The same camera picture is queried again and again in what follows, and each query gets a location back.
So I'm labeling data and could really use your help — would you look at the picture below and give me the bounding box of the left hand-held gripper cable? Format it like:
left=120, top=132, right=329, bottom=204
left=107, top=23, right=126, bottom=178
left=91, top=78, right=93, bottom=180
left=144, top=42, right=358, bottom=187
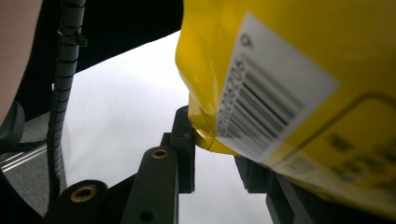
left=46, top=0, right=89, bottom=203

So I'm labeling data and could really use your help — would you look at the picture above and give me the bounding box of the yellow spout pouch green cap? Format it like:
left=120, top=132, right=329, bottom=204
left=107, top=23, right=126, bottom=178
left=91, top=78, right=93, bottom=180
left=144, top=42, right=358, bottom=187
left=175, top=0, right=396, bottom=220

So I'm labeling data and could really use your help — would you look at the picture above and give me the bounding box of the black curtain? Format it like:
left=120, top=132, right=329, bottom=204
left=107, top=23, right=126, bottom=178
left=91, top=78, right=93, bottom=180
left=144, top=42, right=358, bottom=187
left=18, top=0, right=185, bottom=120

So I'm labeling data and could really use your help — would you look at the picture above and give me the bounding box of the metal floor rail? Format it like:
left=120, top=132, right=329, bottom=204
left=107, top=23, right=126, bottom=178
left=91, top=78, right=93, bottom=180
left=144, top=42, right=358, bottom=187
left=0, top=144, right=49, bottom=174

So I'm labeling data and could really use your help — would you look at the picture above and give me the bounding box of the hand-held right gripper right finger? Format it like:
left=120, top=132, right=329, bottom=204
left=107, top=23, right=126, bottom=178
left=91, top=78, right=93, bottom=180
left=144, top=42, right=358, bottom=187
left=233, top=155, right=300, bottom=224

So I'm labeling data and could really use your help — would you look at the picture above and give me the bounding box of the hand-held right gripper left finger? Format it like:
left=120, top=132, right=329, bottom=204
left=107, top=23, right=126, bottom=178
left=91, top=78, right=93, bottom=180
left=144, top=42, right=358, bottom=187
left=160, top=105, right=197, bottom=194

